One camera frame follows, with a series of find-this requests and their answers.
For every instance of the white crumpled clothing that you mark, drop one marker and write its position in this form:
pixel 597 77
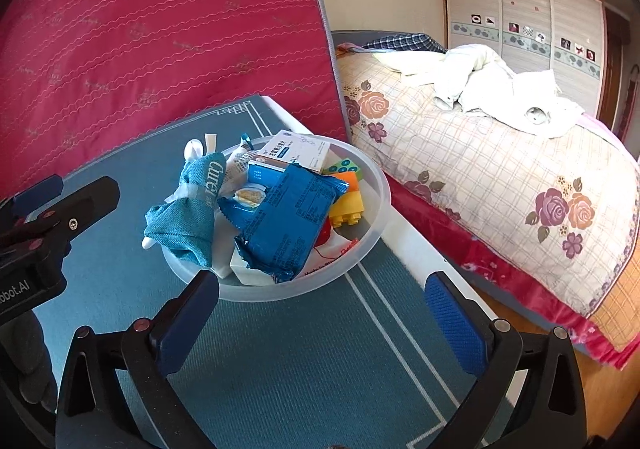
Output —
pixel 474 77

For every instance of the plaid pillow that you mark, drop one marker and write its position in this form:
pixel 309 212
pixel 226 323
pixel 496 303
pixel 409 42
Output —
pixel 406 42

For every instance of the white medicine box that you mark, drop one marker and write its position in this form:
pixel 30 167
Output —
pixel 283 149

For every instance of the floral bed quilt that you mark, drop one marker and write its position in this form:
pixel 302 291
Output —
pixel 552 222

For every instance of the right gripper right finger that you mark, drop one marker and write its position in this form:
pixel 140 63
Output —
pixel 463 323

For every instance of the orange yellow toy brick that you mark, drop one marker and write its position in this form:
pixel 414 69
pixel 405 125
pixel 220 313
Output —
pixel 348 209

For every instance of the green dotted toy brick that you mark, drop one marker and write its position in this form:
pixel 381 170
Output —
pixel 343 166

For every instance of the white square block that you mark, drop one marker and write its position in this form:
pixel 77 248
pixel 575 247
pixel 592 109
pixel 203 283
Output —
pixel 245 271

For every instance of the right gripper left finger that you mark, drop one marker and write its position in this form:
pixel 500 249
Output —
pixel 180 321

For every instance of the white sliding wardrobe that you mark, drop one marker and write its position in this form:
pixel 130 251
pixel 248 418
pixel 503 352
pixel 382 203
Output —
pixel 564 36

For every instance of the blue cloth pouch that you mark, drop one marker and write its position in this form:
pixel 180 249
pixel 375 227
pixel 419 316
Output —
pixel 185 223

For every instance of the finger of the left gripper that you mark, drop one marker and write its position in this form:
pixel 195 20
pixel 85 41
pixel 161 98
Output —
pixel 75 214
pixel 18 207

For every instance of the clear plastic bowl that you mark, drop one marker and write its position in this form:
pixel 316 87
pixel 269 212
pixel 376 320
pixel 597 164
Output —
pixel 361 237

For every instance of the red upright mattress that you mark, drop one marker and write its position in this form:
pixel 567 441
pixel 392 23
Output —
pixel 82 77

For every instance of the red balloon glue packet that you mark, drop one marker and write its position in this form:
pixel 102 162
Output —
pixel 329 247

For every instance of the blue cracker packet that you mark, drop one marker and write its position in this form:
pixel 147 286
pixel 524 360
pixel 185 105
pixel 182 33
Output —
pixel 278 235

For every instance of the white plastic bag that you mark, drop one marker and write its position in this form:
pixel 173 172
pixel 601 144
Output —
pixel 196 149

